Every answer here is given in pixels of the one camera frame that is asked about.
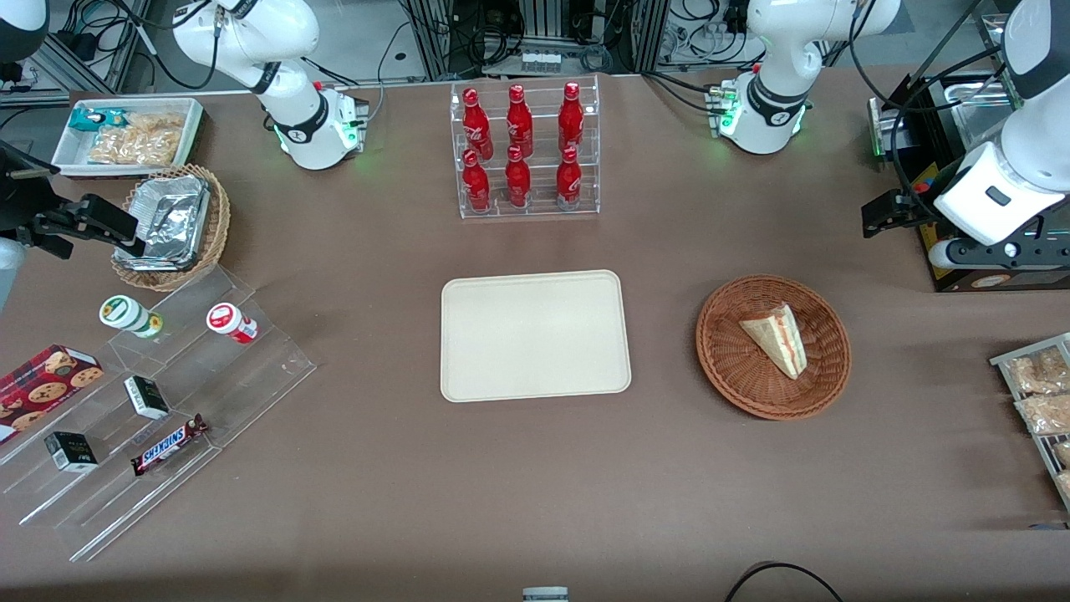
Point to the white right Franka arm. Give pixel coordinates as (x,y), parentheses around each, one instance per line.
(251,33)

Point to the round brown wicker basket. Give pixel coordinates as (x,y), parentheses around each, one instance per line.
(736,368)

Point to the aluminium foil container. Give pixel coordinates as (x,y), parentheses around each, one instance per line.
(171,217)

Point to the small black carton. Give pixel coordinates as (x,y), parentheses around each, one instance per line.
(71,452)
(147,398)

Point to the clear acrylic bottle rack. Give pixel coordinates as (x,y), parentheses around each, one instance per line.
(543,213)

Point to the red cola bottle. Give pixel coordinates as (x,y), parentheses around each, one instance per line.
(568,184)
(477,125)
(571,117)
(518,182)
(519,121)
(476,186)

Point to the steel warmer pan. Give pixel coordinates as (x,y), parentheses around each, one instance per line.
(974,96)

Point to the Snickers chocolate bar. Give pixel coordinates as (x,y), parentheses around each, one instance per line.
(167,446)

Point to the red cookie box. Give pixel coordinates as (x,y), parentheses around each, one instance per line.
(42,389)

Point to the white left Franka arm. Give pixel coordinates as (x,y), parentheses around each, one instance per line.
(786,50)

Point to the light tan wicker basket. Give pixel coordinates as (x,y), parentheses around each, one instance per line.
(216,226)

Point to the green lid white jar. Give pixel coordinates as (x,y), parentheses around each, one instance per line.
(125,313)

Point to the clear acrylic stepped display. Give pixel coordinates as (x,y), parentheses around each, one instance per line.
(242,376)

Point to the red lid white jar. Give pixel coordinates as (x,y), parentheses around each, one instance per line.
(230,322)

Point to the black food warmer appliance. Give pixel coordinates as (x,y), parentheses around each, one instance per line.
(978,280)

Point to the white rectangular plastic bin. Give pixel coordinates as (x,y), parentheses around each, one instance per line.
(68,155)

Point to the clear bag of crackers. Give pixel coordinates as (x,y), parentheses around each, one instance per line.
(1063,453)
(1065,485)
(1045,414)
(1036,372)

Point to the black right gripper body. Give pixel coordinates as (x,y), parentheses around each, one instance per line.
(22,199)

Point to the triangular sandwich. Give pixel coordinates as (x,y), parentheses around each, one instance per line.
(777,339)

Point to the grey device at table edge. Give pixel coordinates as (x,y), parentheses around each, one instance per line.
(545,594)

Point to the beige plastic serving tray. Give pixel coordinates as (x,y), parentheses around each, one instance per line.
(535,334)

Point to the teal snack packet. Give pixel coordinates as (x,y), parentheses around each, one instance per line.
(88,119)

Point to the clear bag of fried snacks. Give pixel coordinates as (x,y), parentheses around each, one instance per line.
(157,124)
(125,149)

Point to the white power strip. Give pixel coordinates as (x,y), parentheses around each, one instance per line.
(541,61)

